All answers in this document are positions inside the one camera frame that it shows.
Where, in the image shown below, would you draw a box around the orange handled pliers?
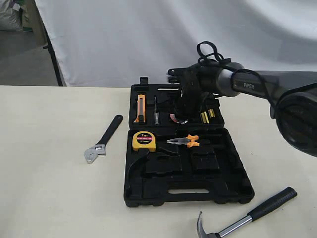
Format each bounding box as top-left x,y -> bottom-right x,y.
166,134 -> 200,148

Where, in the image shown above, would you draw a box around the adjustable wrench black handle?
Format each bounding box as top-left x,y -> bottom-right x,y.
84,115 -> 123,164

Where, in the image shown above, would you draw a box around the white sack in background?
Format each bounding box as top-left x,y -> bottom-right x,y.
0,0 -> 22,31

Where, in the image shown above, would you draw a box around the white backdrop cloth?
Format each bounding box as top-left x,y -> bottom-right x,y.
36,0 -> 317,87

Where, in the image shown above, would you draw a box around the black electrical tape roll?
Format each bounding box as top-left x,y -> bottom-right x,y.
169,114 -> 188,124

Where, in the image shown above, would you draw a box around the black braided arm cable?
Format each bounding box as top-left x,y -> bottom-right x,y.
197,41 -> 279,110

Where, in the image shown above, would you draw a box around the claw hammer black grip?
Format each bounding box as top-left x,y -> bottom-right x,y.
197,187 -> 297,238

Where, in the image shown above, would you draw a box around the wrist camera with black bracket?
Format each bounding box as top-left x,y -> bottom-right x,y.
166,67 -> 198,86

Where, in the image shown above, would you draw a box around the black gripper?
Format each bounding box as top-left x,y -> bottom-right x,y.
173,85 -> 202,119

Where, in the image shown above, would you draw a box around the clear test pen screwdriver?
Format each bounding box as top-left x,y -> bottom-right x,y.
154,96 -> 159,125

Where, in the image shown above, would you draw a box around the black plastic tool case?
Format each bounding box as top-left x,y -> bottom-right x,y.
123,77 -> 255,207

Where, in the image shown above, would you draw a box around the black backdrop stand pole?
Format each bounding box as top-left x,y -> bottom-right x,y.
32,0 -> 64,87

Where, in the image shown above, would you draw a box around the yellow tape measure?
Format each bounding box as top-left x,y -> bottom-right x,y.
132,131 -> 156,152

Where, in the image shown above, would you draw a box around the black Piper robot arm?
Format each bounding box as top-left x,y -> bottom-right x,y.
167,60 -> 317,156

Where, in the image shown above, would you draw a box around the long yellow black screwdriver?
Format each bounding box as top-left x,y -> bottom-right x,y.
200,110 -> 210,124

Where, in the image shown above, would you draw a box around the short yellow black screwdriver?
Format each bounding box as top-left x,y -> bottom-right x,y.
208,108 -> 215,118

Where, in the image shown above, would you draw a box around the orange utility knife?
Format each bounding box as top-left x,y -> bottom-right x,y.
133,94 -> 146,123

